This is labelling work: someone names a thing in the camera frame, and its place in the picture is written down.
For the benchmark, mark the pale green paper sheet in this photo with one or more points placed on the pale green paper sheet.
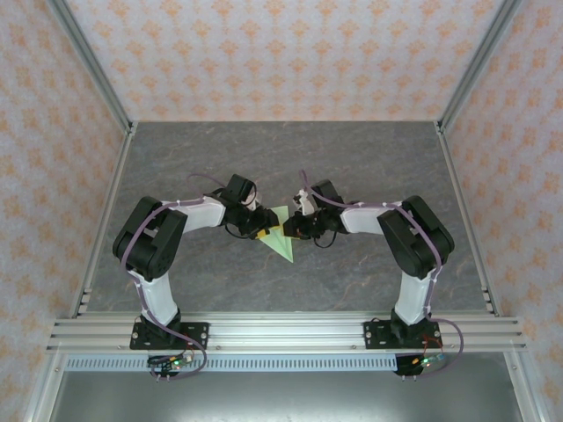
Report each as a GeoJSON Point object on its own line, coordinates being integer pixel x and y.
{"type": "Point", "coordinates": [279, 246]}

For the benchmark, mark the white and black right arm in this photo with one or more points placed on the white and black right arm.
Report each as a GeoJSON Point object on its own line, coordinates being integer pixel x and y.
{"type": "Point", "coordinates": [365, 220]}

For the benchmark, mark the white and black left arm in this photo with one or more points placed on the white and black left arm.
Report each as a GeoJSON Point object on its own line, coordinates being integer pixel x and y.
{"type": "Point", "coordinates": [198, 215]}

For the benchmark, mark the grey metal sheet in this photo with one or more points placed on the grey metal sheet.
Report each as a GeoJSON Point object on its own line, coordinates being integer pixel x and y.
{"type": "Point", "coordinates": [286, 400]}

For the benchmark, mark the aluminium cross beam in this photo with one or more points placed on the aluminium cross beam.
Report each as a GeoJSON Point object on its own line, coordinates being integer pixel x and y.
{"type": "Point", "coordinates": [286, 332]}

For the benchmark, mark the left circuit board green light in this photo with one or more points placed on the left circuit board green light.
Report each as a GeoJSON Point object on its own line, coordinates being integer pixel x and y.
{"type": "Point", "coordinates": [173, 362]}

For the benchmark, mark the circuit board green light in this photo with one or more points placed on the circuit board green light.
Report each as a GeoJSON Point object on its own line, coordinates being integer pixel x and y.
{"type": "Point", "coordinates": [426, 361]}
{"type": "Point", "coordinates": [173, 362]}

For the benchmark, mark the right circuit board green light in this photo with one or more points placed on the right circuit board green light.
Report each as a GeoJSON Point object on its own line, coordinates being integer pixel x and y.
{"type": "Point", "coordinates": [426, 361]}

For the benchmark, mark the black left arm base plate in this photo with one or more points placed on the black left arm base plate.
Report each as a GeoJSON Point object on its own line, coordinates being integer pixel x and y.
{"type": "Point", "coordinates": [198, 336]}

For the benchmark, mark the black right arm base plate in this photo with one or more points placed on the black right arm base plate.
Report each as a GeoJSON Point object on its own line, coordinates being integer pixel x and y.
{"type": "Point", "coordinates": [374, 336]}

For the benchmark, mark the aluminium table side rail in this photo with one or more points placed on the aluminium table side rail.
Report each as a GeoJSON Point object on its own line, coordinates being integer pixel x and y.
{"type": "Point", "coordinates": [467, 220]}
{"type": "Point", "coordinates": [102, 220]}

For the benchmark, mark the short aluminium frame post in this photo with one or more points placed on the short aluminium frame post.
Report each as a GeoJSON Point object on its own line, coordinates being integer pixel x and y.
{"type": "Point", "coordinates": [44, 395]}
{"type": "Point", "coordinates": [521, 395]}

